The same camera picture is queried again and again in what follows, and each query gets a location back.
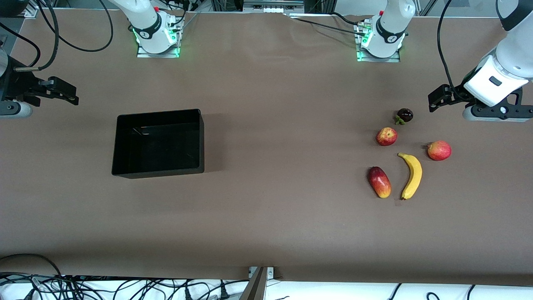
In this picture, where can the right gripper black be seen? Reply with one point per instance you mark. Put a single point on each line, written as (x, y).
(16, 85)

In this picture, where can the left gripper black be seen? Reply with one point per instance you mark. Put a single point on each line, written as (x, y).
(457, 91)

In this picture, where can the red yellow apple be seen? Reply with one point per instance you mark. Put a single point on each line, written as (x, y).
(386, 136)

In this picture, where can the black plastic box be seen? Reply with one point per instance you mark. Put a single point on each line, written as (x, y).
(158, 146)

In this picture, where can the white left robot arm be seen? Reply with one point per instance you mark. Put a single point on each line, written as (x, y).
(516, 54)

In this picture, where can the red apple right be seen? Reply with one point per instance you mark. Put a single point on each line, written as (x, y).
(439, 151)

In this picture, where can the yellow banana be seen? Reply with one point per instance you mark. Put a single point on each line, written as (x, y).
(414, 175)

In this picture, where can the dark purple mangosteen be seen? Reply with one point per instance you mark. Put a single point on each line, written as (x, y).
(405, 114)

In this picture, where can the aluminium corner profile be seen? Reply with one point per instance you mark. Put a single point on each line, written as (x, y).
(31, 12)

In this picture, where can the red yellow mango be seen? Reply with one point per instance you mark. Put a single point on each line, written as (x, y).
(379, 182)

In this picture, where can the white socket strip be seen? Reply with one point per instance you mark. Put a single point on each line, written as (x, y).
(272, 9)

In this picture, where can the grey metal bar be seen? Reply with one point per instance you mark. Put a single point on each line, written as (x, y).
(256, 287)

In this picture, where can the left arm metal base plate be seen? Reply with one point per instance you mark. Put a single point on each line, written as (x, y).
(379, 59)

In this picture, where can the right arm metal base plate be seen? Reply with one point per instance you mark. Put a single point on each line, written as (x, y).
(158, 55)

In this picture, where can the silver metal bracket plate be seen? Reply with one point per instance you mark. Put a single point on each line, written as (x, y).
(270, 273)

